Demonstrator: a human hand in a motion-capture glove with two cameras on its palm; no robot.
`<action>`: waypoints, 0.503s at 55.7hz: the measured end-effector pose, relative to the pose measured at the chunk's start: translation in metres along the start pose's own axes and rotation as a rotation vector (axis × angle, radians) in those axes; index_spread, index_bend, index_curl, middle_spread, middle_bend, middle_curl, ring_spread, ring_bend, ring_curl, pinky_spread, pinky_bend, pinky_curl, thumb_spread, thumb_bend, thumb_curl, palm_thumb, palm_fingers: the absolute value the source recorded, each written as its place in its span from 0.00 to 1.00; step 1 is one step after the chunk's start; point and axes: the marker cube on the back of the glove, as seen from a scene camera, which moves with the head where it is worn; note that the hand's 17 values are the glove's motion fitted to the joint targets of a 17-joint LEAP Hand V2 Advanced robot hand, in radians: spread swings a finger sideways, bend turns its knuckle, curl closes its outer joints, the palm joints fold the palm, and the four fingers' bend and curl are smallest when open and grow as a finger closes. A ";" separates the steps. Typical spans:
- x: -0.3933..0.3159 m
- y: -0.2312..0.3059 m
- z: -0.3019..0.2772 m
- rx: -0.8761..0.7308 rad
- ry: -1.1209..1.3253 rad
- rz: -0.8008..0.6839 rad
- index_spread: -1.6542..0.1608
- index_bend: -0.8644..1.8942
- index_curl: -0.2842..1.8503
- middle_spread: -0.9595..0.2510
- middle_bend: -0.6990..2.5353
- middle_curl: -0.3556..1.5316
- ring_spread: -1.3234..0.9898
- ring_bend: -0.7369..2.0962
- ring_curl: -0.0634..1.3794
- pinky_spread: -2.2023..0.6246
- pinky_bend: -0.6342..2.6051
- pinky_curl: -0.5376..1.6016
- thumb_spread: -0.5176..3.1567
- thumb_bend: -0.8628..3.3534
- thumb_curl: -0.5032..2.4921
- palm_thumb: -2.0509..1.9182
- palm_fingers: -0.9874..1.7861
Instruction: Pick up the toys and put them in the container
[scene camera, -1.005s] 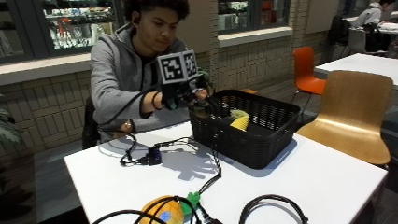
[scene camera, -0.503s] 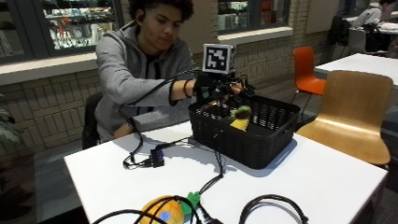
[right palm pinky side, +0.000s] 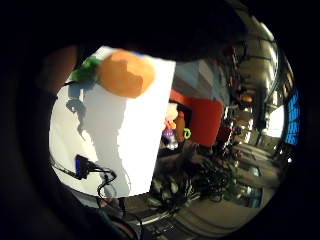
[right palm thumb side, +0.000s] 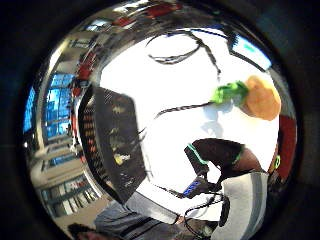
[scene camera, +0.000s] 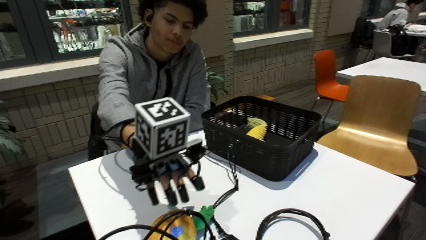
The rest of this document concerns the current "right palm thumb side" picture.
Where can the orange and green carrot plush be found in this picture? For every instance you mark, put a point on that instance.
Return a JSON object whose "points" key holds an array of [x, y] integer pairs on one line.
{"points": [[261, 98]]}

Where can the red chair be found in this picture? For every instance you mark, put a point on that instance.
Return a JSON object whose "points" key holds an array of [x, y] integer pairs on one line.
{"points": [[287, 146]]}

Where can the computer monitor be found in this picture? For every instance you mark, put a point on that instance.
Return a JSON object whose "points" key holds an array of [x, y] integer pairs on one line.
{"points": [[251, 51]]}

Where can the black device with blue lights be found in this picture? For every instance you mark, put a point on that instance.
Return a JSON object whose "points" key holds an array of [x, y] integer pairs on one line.
{"points": [[195, 188]]}

